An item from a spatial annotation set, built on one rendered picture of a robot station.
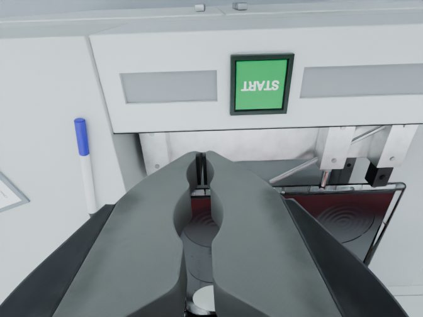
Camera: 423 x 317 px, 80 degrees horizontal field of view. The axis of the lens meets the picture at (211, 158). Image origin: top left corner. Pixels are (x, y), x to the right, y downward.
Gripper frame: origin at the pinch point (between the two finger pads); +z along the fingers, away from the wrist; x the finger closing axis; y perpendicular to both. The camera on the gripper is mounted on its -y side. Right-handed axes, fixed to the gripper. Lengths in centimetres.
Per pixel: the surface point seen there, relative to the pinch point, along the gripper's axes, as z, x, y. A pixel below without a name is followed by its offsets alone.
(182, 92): 14.2, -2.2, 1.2
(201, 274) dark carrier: 19.9, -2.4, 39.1
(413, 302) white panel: 23, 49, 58
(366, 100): 13.8, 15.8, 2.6
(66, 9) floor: 110, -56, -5
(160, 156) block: 19.0, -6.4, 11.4
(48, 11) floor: 110, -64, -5
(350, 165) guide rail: 24.7, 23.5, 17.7
